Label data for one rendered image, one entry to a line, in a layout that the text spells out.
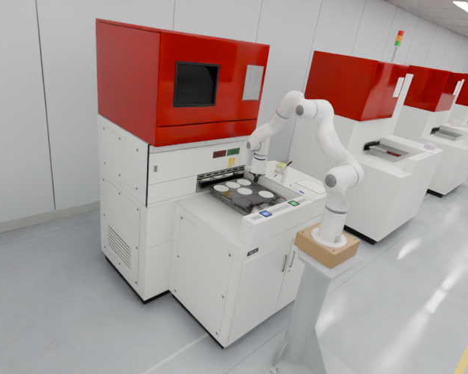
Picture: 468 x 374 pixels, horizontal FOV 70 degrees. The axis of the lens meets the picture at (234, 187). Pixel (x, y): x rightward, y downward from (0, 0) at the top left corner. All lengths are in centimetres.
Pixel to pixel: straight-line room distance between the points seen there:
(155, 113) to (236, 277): 99
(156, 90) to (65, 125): 164
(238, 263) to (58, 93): 216
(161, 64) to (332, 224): 118
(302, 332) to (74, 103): 258
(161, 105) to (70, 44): 154
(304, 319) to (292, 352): 29
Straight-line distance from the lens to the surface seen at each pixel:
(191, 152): 210
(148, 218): 212
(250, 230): 178
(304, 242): 187
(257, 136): 199
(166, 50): 180
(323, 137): 174
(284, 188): 228
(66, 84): 325
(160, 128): 186
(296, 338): 226
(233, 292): 197
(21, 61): 314
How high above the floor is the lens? 183
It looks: 24 degrees down
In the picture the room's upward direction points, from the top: 9 degrees clockwise
